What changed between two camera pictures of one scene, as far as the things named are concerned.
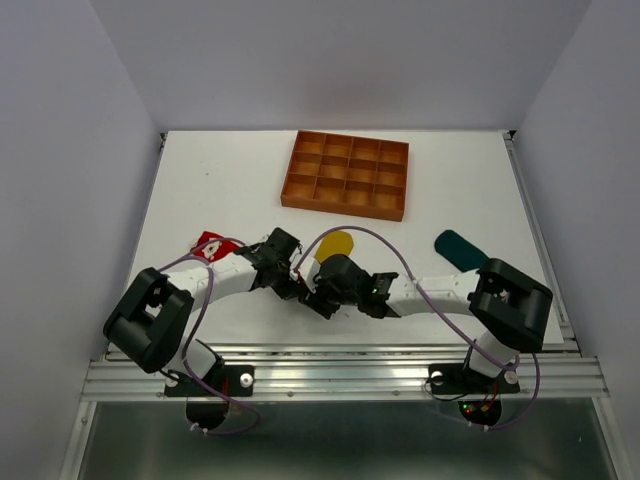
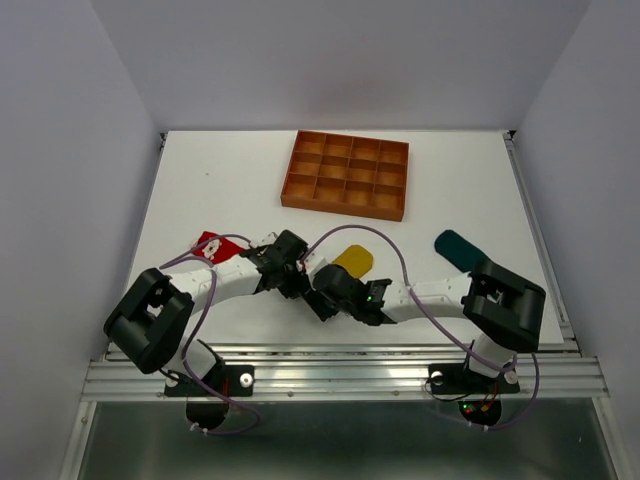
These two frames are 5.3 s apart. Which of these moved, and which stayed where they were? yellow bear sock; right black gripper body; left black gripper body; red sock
Moved: yellow bear sock
Stayed: left black gripper body; right black gripper body; red sock
